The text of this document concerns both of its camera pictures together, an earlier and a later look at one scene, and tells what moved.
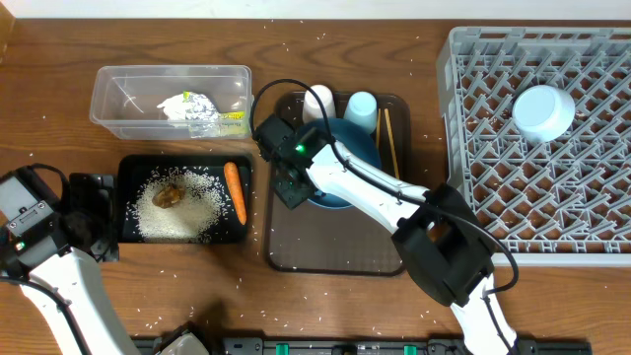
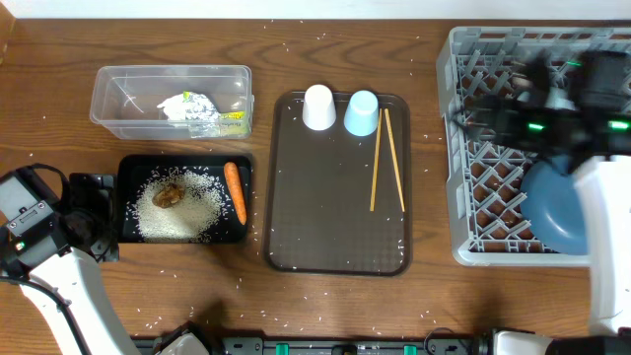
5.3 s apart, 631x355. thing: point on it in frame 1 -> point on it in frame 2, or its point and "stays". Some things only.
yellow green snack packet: x=233 y=122 stays
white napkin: x=175 y=106 stays
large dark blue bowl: x=354 y=139 -> x=555 y=206
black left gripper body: x=96 y=209 stays
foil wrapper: x=202 y=116 stays
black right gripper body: x=293 y=194 -> x=527 y=129
